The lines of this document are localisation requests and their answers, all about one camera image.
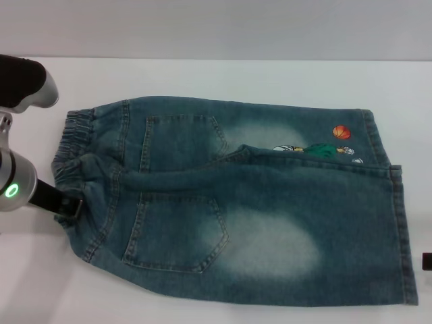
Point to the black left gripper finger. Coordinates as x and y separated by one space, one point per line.
69 207

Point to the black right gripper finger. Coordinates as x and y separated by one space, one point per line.
427 261

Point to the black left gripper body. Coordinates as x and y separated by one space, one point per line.
45 196

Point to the blue denim shorts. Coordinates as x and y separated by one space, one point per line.
236 189

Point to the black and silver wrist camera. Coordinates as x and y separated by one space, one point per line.
20 81

